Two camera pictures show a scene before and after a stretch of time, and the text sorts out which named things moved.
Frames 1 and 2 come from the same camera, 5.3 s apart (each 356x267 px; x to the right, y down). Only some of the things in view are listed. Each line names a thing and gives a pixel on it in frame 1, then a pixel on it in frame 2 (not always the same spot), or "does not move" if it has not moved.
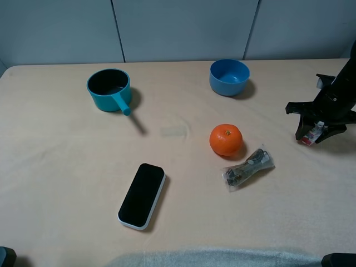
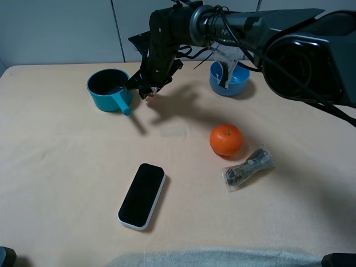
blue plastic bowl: (228, 77) does not move
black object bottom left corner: (8, 257) does not move
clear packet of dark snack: (236, 176) does not move
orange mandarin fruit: (226, 139) does not move
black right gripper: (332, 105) -> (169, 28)
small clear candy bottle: (314, 133) -> (154, 89)
